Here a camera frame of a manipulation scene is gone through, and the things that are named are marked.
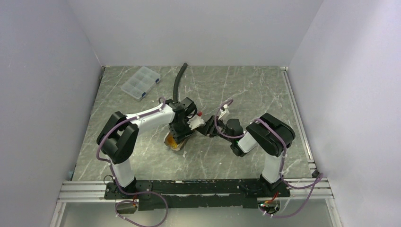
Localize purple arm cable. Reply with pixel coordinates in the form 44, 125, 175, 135
214, 99, 324, 219
95, 96, 170, 227

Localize clear plastic compartment box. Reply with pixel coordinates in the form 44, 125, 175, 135
121, 66, 161, 101

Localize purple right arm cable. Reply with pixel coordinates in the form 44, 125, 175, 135
214, 99, 324, 219

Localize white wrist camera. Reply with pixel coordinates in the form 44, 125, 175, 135
218, 104, 229, 120
188, 111, 205, 130

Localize aluminium frame rail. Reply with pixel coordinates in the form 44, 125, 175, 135
50, 178, 343, 227

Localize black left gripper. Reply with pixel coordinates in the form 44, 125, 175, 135
168, 117, 195, 145

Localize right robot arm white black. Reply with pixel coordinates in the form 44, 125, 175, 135
196, 113, 296, 196

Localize orange transparent safety glasses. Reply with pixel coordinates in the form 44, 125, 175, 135
165, 133, 178, 149

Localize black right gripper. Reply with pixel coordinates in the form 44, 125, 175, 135
193, 115, 234, 143

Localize printed glasses pouch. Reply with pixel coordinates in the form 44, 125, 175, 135
164, 132, 189, 151

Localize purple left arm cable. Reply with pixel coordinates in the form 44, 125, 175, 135
95, 96, 170, 227

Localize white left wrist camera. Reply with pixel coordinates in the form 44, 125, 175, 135
188, 111, 205, 130

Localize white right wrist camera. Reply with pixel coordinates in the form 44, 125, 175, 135
218, 104, 229, 120

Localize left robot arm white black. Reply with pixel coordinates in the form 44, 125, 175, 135
96, 97, 205, 199

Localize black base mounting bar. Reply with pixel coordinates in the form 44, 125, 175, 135
104, 178, 290, 211

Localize black rubber hose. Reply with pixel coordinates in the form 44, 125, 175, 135
173, 63, 189, 103

